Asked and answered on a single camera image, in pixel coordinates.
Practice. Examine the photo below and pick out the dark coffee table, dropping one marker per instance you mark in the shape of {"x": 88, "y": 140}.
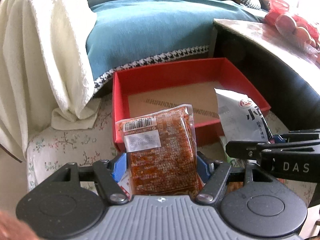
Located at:
{"x": 286, "y": 75}

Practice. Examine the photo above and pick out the red white spicy strip pack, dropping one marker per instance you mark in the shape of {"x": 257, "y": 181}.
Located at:
{"x": 125, "y": 184}

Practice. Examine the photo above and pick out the white towel blanket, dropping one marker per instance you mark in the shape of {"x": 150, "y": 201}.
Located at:
{"x": 46, "y": 78}

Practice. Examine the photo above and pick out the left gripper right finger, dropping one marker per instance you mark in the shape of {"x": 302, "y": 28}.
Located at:
{"x": 214, "y": 174}

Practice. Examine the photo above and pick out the teal sofa cover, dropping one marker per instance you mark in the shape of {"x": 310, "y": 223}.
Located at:
{"x": 134, "y": 33}

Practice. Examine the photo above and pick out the white bamboo shoot snack bag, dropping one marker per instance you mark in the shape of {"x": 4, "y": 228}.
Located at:
{"x": 241, "y": 119}

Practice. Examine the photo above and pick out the peach fruit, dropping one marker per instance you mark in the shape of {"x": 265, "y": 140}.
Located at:
{"x": 285, "y": 23}
{"x": 302, "y": 34}

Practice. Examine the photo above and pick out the red cardboard box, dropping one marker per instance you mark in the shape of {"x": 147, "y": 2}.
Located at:
{"x": 148, "y": 89}

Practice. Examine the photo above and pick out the dark red spicy snack pack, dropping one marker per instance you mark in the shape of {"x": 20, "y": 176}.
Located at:
{"x": 162, "y": 152}

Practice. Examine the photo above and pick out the red plastic bag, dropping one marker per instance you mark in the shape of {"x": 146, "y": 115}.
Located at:
{"x": 278, "y": 7}

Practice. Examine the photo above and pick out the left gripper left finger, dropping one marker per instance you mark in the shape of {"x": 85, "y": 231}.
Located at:
{"x": 108, "y": 174}

